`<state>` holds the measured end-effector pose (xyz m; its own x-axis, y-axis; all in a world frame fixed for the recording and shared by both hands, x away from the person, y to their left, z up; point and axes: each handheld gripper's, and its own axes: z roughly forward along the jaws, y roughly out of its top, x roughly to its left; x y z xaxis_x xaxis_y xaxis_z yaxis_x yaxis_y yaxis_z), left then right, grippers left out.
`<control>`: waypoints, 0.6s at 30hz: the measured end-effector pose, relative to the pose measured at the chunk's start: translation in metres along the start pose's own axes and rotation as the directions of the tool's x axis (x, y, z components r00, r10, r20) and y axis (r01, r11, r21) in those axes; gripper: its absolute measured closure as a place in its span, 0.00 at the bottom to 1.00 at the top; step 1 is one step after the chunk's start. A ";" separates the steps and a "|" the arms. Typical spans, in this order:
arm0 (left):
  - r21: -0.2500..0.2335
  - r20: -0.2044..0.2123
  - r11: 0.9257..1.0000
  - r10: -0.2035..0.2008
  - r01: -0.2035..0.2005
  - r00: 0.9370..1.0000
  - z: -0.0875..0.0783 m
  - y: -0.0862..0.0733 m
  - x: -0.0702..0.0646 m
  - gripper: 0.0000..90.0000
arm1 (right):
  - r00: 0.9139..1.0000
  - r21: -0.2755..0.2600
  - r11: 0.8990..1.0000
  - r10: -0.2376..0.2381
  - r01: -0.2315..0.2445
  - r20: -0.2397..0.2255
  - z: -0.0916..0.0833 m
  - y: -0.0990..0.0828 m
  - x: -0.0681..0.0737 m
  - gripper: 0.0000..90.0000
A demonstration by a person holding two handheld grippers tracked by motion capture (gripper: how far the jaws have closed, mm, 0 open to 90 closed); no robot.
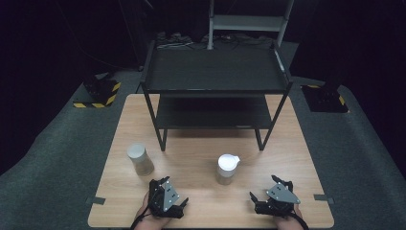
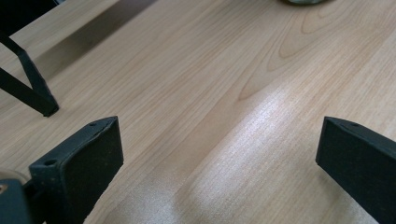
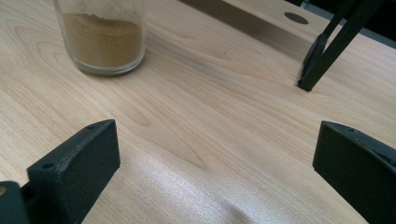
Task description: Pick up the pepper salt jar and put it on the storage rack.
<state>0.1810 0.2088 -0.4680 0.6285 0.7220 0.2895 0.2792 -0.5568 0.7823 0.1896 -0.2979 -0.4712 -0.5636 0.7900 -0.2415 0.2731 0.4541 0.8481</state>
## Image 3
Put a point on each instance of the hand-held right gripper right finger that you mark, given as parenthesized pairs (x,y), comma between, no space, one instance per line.
(358,174)

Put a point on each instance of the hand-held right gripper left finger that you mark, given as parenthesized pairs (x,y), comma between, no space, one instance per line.
(81,168)

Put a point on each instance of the black two-tier shelf rack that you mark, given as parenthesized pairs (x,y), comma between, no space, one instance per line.
(331,51)

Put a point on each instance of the white cup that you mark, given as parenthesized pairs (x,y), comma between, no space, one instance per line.
(102,40)

